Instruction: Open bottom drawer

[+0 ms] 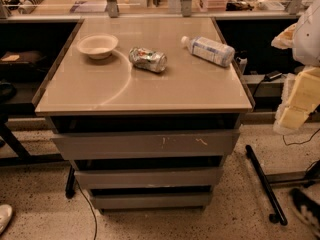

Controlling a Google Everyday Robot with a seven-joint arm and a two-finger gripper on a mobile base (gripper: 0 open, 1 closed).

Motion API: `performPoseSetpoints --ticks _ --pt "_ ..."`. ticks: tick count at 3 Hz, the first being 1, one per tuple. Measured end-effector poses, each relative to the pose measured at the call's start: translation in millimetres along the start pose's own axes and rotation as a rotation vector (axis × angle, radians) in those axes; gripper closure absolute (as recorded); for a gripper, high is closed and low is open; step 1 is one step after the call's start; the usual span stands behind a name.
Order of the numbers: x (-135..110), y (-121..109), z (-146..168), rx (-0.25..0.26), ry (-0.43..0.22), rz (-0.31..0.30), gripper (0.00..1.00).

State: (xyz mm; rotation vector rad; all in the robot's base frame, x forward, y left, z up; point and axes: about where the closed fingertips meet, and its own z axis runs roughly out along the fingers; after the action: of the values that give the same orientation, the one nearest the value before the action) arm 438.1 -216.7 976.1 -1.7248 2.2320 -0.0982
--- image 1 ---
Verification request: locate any crushed soda can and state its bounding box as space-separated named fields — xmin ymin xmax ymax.
xmin=129 ymin=47 xmax=167 ymax=73

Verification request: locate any grey bottom drawer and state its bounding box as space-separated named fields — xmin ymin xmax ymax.
xmin=90 ymin=193 xmax=212 ymax=210

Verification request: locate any black floor cable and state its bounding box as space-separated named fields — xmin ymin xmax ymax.
xmin=75 ymin=183 xmax=99 ymax=240

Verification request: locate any grey middle drawer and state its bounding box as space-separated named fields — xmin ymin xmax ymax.
xmin=75 ymin=167 xmax=223 ymax=189

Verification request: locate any black cable right floor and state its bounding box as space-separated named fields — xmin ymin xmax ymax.
xmin=282 ymin=127 xmax=320 ymax=147

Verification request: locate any black and white sneaker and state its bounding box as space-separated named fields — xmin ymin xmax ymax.
xmin=289 ymin=188 xmax=320 ymax=240

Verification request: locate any clear plastic water bottle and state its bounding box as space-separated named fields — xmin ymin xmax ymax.
xmin=181 ymin=36 xmax=235 ymax=68

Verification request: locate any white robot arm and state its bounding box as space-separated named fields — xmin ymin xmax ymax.
xmin=271 ymin=0 xmax=320 ymax=135

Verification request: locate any white shoe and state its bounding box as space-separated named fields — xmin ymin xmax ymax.
xmin=0 ymin=204 xmax=13 ymax=234

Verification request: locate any black power adapter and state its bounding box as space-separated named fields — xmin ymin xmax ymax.
xmin=264 ymin=71 xmax=282 ymax=82

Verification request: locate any grey top drawer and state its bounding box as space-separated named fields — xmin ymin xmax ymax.
xmin=53 ymin=130 xmax=240 ymax=160

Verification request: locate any grey drawer cabinet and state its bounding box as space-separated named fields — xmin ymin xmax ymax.
xmin=34 ymin=18 xmax=253 ymax=198

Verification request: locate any white paper bowl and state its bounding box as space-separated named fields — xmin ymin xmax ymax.
xmin=76 ymin=34 xmax=118 ymax=60

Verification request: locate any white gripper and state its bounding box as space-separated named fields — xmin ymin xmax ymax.
xmin=273 ymin=66 xmax=320 ymax=135

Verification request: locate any black bag on shelf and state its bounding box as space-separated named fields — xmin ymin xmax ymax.
xmin=0 ymin=51 xmax=48 ymax=82

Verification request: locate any black floor bar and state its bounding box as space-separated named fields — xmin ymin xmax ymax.
xmin=245 ymin=145 xmax=288 ymax=226

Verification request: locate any grey drawer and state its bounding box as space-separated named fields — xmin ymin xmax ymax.
xmin=75 ymin=167 xmax=223 ymax=189
xmin=90 ymin=193 xmax=212 ymax=210
xmin=53 ymin=130 xmax=240 ymax=160

